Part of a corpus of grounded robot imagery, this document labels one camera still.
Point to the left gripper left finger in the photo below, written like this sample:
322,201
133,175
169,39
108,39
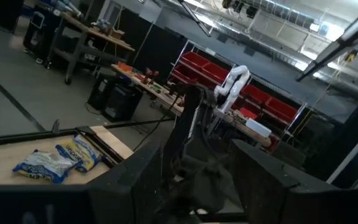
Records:
73,205

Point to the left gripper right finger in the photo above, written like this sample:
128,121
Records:
291,205

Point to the blue Maruchan noodle pack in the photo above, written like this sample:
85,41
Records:
79,152
45,166

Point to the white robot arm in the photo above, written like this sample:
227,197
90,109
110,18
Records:
238,79

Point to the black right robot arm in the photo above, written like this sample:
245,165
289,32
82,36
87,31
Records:
191,130

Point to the white box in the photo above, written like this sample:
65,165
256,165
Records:
258,127

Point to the black equipment case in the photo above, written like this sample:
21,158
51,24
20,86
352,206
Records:
121,102
99,93

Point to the long wooden workbench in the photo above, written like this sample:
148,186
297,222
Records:
166,96

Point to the orange tool case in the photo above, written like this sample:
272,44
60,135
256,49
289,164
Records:
124,67

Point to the red power tool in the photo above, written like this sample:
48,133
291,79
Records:
151,74

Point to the red bin shelf rack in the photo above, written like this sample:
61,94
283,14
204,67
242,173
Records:
213,70

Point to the wooden table grey legs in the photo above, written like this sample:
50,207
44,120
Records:
104,35

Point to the black wheeled cart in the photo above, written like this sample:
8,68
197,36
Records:
40,34

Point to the black slanted overhead bar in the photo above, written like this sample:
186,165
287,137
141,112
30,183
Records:
194,17

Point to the black metal table frame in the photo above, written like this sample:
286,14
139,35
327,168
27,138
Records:
26,136

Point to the black overhead frame beam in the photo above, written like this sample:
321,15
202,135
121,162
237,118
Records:
337,42

